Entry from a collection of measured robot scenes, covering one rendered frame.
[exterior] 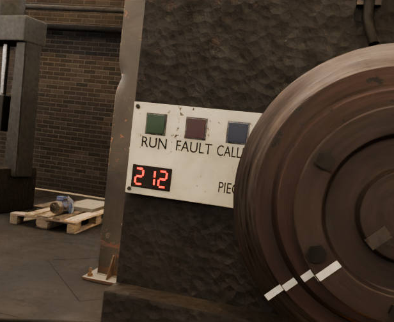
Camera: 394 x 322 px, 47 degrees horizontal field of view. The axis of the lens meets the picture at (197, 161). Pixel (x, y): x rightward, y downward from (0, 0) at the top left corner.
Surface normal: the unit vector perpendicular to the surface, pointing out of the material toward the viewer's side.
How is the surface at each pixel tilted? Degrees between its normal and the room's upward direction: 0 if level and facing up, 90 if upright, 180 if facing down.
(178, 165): 90
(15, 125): 90
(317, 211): 90
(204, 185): 90
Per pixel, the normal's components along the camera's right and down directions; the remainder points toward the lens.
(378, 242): -0.24, 0.03
